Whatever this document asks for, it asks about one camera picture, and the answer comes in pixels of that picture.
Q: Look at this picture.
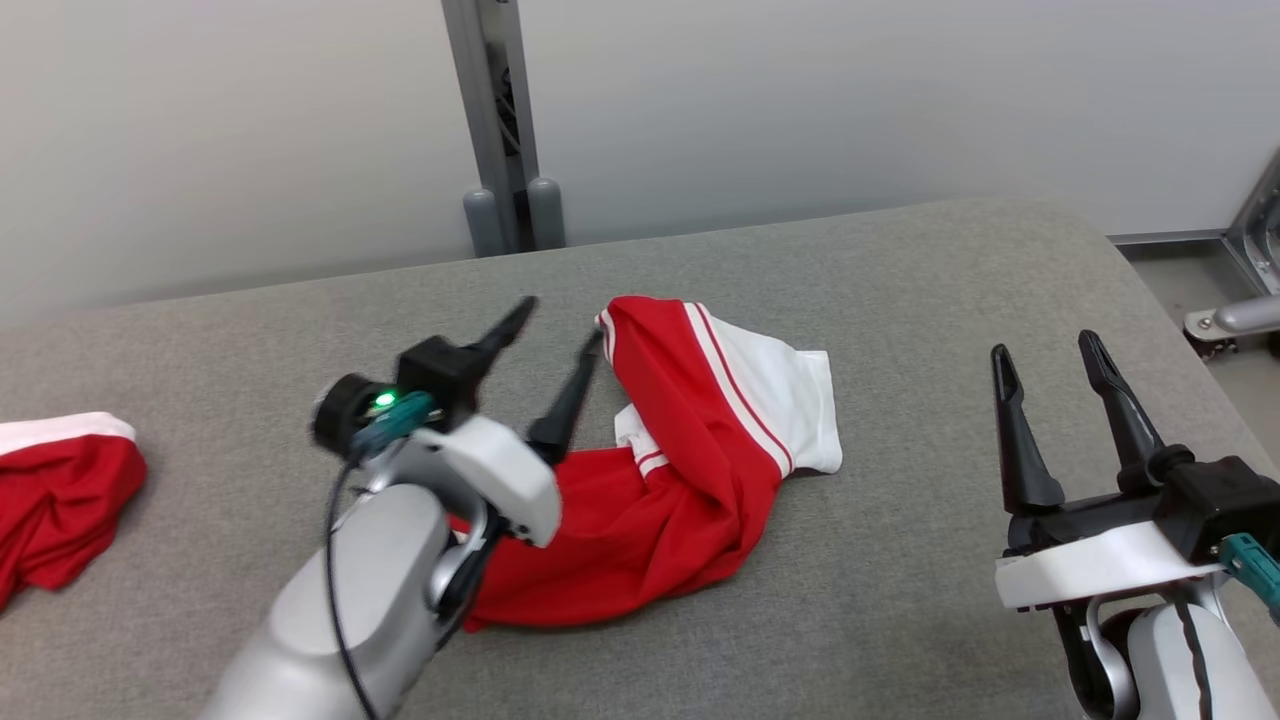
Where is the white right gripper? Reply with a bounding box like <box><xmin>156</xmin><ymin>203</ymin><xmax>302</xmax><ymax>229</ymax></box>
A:
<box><xmin>990</xmin><ymin>330</ymin><xmax>1226</xmax><ymax>611</ymax></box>

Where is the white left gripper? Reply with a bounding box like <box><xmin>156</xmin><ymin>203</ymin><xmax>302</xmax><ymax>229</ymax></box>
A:
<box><xmin>410</xmin><ymin>297</ymin><xmax>604</xmax><ymax>549</ymax></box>

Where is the red white basketball jersey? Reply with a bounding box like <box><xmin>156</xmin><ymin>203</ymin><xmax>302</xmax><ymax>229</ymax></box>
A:
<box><xmin>450</xmin><ymin>295</ymin><xmax>843</xmax><ymax>633</ymax></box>

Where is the red shorts white waistband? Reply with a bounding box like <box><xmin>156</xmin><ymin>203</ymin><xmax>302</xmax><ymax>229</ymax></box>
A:
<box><xmin>0</xmin><ymin>412</ymin><xmax>149</xmax><ymax>611</ymax></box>

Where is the silver caster leg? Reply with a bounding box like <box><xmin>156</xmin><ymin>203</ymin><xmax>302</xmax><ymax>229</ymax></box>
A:
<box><xmin>1185</xmin><ymin>295</ymin><xmax>1280</xmax><ymax>361</ymax></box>

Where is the teal left cable connector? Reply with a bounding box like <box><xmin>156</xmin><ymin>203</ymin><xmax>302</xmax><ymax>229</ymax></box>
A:
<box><xmin>352</xmin><ymin>392</ymin><xmax>443</xmax><ymax>456</ymax></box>

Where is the teal cable connector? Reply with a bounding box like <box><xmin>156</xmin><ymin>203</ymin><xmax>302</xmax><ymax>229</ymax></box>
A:
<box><xmin>352</xmin><ymin>392</ymin><xmax>443</xmax><ymax>456</ymax></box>
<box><xmin>1218</xmin><ymin>533</ymin><xmax>1280</xmax><ymax>606</ymax></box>

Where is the grey cylindrical post cap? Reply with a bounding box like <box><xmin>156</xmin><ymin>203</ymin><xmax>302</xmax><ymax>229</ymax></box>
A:
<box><xmin>527</xmin><ymin>177</ymin><xmax>566</xmax><ymax>251</ymax></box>
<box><xmin>463</xmin><ymin>188</ymin><xmax>506</xmax><ymax>259</ymax></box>

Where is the teal right cable connector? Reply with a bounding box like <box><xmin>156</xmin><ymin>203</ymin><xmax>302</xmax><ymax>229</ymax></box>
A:
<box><xmin>1218</xmin><ymin>533</ymin><xmax>1280</xmax><ymax>606</ymax></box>

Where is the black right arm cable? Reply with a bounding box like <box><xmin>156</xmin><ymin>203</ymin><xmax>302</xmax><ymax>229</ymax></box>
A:
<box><xmin>1173</xmin><ymin>598</ymin><xmax>1216</xmax><ymax>720</ymax></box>

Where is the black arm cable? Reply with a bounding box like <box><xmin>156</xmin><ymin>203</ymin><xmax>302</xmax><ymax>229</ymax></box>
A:
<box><xmin>1173</xmin><ymin>598</ymin><xmax>1216</xmax><ymax>720</ymax></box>
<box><xmin>323</xmin><ymin>455</ymin><xmax>386</xmax><ymax>720</ymax></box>

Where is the silver metal frame strut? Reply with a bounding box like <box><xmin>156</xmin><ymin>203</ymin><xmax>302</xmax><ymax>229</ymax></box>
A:
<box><xmin>1110</xmin><ymin>150</ymin><xmax>1280</xmax><ymax>301</ymax></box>

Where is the grey metal partition post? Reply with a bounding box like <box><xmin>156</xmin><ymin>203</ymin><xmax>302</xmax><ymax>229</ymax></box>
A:
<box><xmin>442</xmin><ymin>0</ymin><xmax>541</xmax><ymax>256</ymax></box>

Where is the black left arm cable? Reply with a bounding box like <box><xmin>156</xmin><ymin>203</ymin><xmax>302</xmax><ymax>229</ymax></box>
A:
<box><xmin>323</xmin><ymin>455</ymin><xmax>386</xmax><ymax>720</ymax></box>

